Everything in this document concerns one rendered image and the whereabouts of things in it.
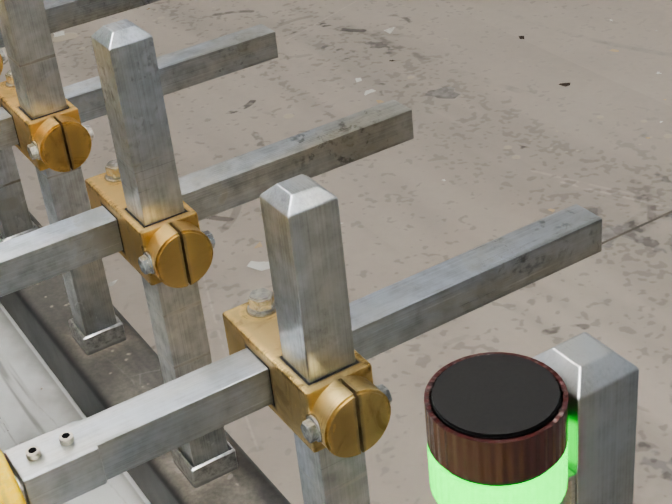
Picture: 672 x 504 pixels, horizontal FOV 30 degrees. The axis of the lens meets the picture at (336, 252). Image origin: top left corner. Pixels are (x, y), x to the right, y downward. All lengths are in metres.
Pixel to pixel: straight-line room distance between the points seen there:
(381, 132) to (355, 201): 1.80
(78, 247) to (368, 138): 0.28
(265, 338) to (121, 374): 0.47
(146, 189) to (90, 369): 0.37
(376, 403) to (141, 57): 0.32
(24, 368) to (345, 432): 0.74
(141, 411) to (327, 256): 0.16
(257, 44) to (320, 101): 2.09
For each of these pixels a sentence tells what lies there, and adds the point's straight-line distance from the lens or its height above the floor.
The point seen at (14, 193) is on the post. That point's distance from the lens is 1.51.
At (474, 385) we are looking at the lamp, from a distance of 0.54.
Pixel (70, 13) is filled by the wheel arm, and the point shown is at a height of 0.95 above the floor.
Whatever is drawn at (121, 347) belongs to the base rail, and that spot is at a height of 0.70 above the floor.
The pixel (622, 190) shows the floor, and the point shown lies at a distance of 2.92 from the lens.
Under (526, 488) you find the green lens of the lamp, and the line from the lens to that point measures 0.53.
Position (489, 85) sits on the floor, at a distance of 3.43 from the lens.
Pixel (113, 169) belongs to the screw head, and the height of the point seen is 0.98.
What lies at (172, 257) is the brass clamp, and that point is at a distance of 0.98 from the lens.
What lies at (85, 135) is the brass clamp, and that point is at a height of 0.95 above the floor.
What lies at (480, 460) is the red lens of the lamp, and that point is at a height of 1.12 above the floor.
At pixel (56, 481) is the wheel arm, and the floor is 0.95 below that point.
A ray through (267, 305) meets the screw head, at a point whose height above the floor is 0.98.
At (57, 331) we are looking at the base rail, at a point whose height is 0.70.
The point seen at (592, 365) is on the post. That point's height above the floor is 1.13.
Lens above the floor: 1.46
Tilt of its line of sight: 32 degrees down
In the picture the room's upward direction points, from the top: 6 degrees counter-clockwise
